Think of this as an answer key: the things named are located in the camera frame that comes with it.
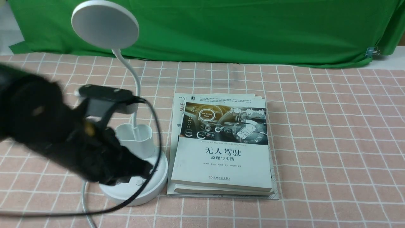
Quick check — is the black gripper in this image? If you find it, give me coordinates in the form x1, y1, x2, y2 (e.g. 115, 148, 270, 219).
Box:
69, 127, 153, 186

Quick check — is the white desk lamp with base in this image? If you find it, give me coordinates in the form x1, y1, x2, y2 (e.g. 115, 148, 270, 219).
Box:
71, 0, 168, 206

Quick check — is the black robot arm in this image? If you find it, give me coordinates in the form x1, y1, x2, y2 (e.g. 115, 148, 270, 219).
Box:
0, 64, 153, 186

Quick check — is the bottom thin book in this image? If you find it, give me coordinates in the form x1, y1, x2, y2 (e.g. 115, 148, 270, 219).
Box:
166, 93, 280, 200

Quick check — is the top book self-driving cover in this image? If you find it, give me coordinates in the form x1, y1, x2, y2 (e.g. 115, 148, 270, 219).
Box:
171, 98, 273, 192

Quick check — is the pink checkered tablecloth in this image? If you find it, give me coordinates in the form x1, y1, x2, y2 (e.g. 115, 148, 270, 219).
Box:
1, 53, 405, 228

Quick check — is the green backdrop cloth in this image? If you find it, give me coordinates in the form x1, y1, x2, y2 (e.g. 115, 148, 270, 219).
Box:
8, 0, 405, 69

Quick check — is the blue binder clip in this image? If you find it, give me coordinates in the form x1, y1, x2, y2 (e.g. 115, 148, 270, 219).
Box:
364, 47, 381, 58

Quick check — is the black camera cable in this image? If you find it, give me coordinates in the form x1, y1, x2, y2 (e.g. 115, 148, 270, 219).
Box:
0, 98, 162, 218

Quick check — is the white lamp power cord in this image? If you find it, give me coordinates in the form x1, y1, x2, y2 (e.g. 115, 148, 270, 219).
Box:
81, 180, 97, 228

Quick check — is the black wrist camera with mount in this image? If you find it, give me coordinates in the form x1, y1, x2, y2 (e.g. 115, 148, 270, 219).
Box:
75, 84, 146, 129

